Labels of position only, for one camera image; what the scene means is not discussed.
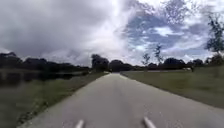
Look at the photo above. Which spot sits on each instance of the grey asphalt road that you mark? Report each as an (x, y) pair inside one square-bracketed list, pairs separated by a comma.
[(116, 100)]

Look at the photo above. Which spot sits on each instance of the pond water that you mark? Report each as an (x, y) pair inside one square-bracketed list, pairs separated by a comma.
[(30, 78)]

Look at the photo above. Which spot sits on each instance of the robot's own part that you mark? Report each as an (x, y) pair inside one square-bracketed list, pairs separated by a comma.
[(79, 124), (149, 122)]

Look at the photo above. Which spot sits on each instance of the row of trees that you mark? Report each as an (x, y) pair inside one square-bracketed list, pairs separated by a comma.
[(186, 61), (50, 63)]

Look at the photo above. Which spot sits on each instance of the grass verge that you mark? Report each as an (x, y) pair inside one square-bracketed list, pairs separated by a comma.
[(36, 96), (186, 83)]

